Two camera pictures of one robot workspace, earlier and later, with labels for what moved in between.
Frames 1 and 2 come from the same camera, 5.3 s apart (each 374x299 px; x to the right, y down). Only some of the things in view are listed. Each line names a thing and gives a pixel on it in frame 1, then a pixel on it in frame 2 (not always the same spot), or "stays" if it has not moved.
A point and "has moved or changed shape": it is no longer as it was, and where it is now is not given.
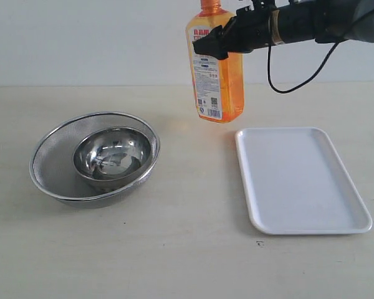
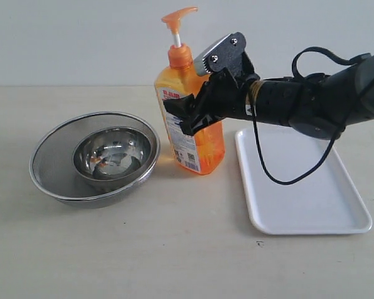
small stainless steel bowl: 113,158 stays
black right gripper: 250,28 to 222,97
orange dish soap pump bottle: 219,82 has moved or changed shape
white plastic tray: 296,185 stays
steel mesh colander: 53,172 stays
